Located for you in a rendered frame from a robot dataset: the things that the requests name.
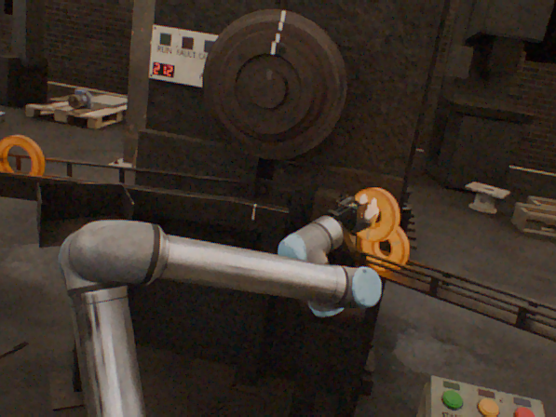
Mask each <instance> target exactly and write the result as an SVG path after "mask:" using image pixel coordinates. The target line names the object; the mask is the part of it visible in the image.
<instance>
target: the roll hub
mask: <svg viewBox="0 0 556 417"><path fill-rule="evenodd" d="M274 43H276V44H275V52H274V55H271V47H272V41H263V42H258V43H254V44H251V45H249V46H247V47H244V48H242V49H241V50H240V51H239V52H238V54H237V55H236V56H235V57H234V58H233V59H232V60H231V62H230V63H229V65H228V67H227V69H226V72H225V75H224V99H225V102H226V105H227V107H228V109H229V111H230V113H231V114H232V116H233V117H234V118H235V119H236V121H237V122H238V123H239V124H240V125H241V126H243V127H245V128H247V129H249V130H251V131H253V132H256V133H260V134H265V135H272V134H279V133H282V132H285V131H287V130H290V129H291V128H293V127H295V126H296V125H297V124H298V123H300V122H301V121H302V120H303V118H304V117H305V115H306V113H307V112H308V110H309V108H310V106H312V103H313V100H314V97H315V79H314V75H313V72H312V70H311V67H309V65H308V64H307V62H306V60H305V59H304V58H303V57H302V55H301V54H299V53H298V52H297V51H296V49H294V48H293V47H290V46H288V45H286V44H283V43H280V42H274ZM280 47H285V48H286V51H287V52H286V53H285V54H284V55H279V53H278V49H279V48H280ZM240 53H245V54H246V55H247V59H245V60H244V61H240V60H239V58H238V55H239V54H240ZM305 79H306V80H309V82H311V86H309V88H306V87H303V82H304V80H305ZM226 91H232V94H233V96H232V98H231V99H228V98H226V96H225V93H226ZM290 118H294V119H295V124H294V125H293V126H292V125H289V123H288V120H289V119H290ZM251 123H256V125H257V129H255V130H253V129H251V128H250V124H251Z"/></svg>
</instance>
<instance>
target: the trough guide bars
mask: <svg viewBox="0 0 556 417"><path fill-rule="evenodd" d="M356 252H357V253H360V256H359V255H356V260H359V268H361V267H365V268H366V263H369V264H371V265H374V266H377V267H381V268H384V269H387V270H388V271H391V272H394V273H397V274H400V275H403V276H407V277H409V278H413V279H416V280H419V281H422V282H425V283H427V284H429V293H428V296H429V297H432V298H434V299H435V298H436V295H437V288H441V289H446V290H448V291H449V292H452V293H454V294H457V295H460V296H462V297H465V298H468V299H471V300H473V301H477V302H480V303H484V304H487V305H490V306H493V307H495V308H497V309H500V310H503V311H507V312H510V313H512V314H515V315H517V319H516V325H515V328H516V329H519V330H523V329H524V327H525V321H526V318H528V319H531V320H533V322H536V323H539V324H542V325H545V326H548V327H551V328H553V329H556V324H554V323H551V322H549V321H548V320H546V319H543V318H540V317H537V316H536V314H538V315H541V316H545V317H548V318H551V319H554V320H556V314H553V313H551V312H548V311H545V310H542V309H539V308H538V306H542V307H545V308H548V309H550V310H553V311H556V306H553V305H550V304H547V303H543V302H540V301H537V300H533V299H530V298H526V297H523V296H521V295H518V294H515V293H512V292H509V291H506V290H503V289H501V288H498V287H495V286H492V285H488V284H485V283H482V282H480V281H477V280H473V279H470V278H467V277H464V276H460V275H457V274H454V273H450V272H447V271H443V270H441V269H438V268H435V267H432V266H429V265H426V264H423V263H420V262H416V261H411V260H408V259H407V263H409V264H413V265H417V266H420V267H423V268H426V269H428V270H431V271H434V272H437V273H440V274H442V276H438V275H435V274H432V273H430V272H427V271H424V270H421V269H418V268H415V267H412V266H409V265H406V264H404V265H403V264H400V263H397V262H392V261H390V260H387V259H384V258H381V256H377V255H374V254H371V253H369V252H366V251H363V250H360V249H357V250H356ZM367 256H368V257H371V259H374V260H377V261H380V262H385V263H388V264H391V265H394V266H397V267H399V268H402V269H405V270H407V271H410V272H414V273H417V274H419V275H422V276H427V277H430V278H431V279H430V280H428V279H425V278H423V277H420V276H416V275H412V274H409V273H406V272H403V271H401V270H398V269H395V268H392V267H390V266H387V265H384V264H381V263H378V262H373V261H370V260H367ZM451 277H454V278H457V279H460V280H463V281H466V282H468V283H471V284H474V285H478V286H481V287H484V288H487V289H489V290H491V291H494V292H497V293H500V294H503V295H507V296H509V297H512V298H515V299H518V300H521V301H524V302H527V303H528V305H527V304H524V303H519V302H516V301H513V300H511V299H508V298H504V297H501V296H498V295H495V294H493V293H490V292H487V291H484V289H479V288H475V287H472V286H470V285H467V284H464V283H461V282H458V281H455V280H452V279H451ZM439 281H441V284H440V283H438V282H439ZM450 285H453V286H456V287H459V288H461V289H466V290H467V291H469V292H472V293H476V294H479V295H481V296H484V297H486V298H489V299H492V300H495V301H498V302H501V303H506V304H509V305H512V306H515V307H518V308H519V309H518V310H515V309H512V308H509V307H506V306H503V305H501V304H498V303H493V302H490V301H487V300H484V299H482V298H479V297H476V296H473V295H470V294H467V293H465V292H462V291H459V289H454V288H451V287H450Z"/></svg>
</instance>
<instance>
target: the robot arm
mask: <svg viewBox="0 0 556 417"><path fill-rule="evenodd" d="M343 198H344V199H345V200H343V201H341V202H340V200H341V199H343ZM378 210H379V209H378V208H377V206H376V200H375V199H373V200H372V202H371V205H368V202H367V198H366V195H363V196H362V197H361V198H360V201H357V200H356V197H353V196H351V197H348V195H345V196H343V197H341V198H340V199H338V200H336V201H335V211H333V210H331V209H329V210H327V216H321V217H319V218H318V219H316V220H314V222H312V223H310V224H309V225H307V226H306V227H304V228H302V229H301V230H299V231H297V232H296V233H294V234H291V235H289V236H288V237H287V238H285V239H284V240H283V241H281V243H280V244H279V247H278V255H277V254H271V253H266V252H261V251H256V250H251V249H241V248H236V247H230V246H226V245H220V244H215V243H211V242H204V241H199V240H194V239H189V238H184V237H178V236H173V235H165V234H164V233H163V231H162V230H161V228H160V227H159V226H158V225H155V224H151V223H145V222H139V221H128V220H100V221H96V222H93V223H90V224H88V225H86V226H85V227H83V228H81V229H80V230H77V231H75V232H74V233H72V234H71V235H70V236H68V238H67V239H66V240H65V241H64V243H63V245H62V247H61V251H60V258H59V263H60V268H61V272H62V273H63V275H64V276H65V279H66V287H67V293H68V299H69V300H70V303H71V309H72V317H73V324H74V331H75V343H76V350H77V357H78V364H79V370H80V377H81V384H82V391H83V398H84V404H85V411H86V417H146V416H145V410H144V404H143V397H142V385H141V379H140V373H139V367H138V360H137V354H136V347H135V342H134V335H133V329H132V322H131V315H130V310H129V298H128V292H127V288H128V283H137V284H144V285H148V284H150V283H151V282H152V281H153V280H155V279H156V278H161V279H167V280H174V281H182V282H187V283H194V284H200V285H207V286H214V287H221V288H228V289H240V290H247V291H254V292H261V294H267V295H274V296H280V297H287V298H294V299H300V300H307V302H308V306H309V308H310V309H312V310H313V312H314V314H315V315H316V316H321V317H325V316H332V315H335V314H337V313H339V312H340V311H342V310H343V309H344V308H367V307H371V306H374V305H375V304H376V303H377V302H378V300H380V298H381V295H382V282H381V279H380V277H378V275H377V273H376V272H375V271H374V270H372V269H370V268H365V267H361V268H349V267H344V266H338V265H329V263H328V260H327V257H326V254H327V253H328V252H330V251H331V250H333V249H335V248H336V247H338V248H339V249H340V250H341V251H342V252H343V253H348V254H350V255H351V254H352V253H353V251H354V250H355V249H356V248H355V246H354V244H353V242H352V240H351V237H350V235H349V234H351V233H354V234H355V233H359V232H361V231H363V230H366V229H368V228H370V227H372V226H373V225H374V221H375V219H376V216H377V214H378Z"/></svg>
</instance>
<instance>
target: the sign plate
mask: <svg viewBox="0 0 556 417"><path fill-rule="evenodd" d="M161 34H170V45H163V44H160V37H161ZM218 36H219V35H213V34H201V33H195V32H189V31H184V30H177V29H171V28H166V27H160V26H154V30H153V42H152V53H151V65H150V77H151V78H156V79H162V80H167V81H172V82H179V83H184V84H189V86H194V87H202V72H203V67H204V63H205V60H206V58H207V55H208V53H209V52H208V51H204V45H205V41H211V42H215V40H216V39H217V37H218ZM184 37H188V38H193V46H192V48H186V47H183V38H184ZM156 64H158V65H159V69H158V65H156ZM165 66H166V70H165ZM169 66H171V67H169ZM156 68H157V69H156ZM171 68H172V71H171ZM155 69H156V73H158V74H155ZM167 70H169V71H171V72H168V74H170V75H168V74H167ZM165 71H166V73H165Z"/></svg>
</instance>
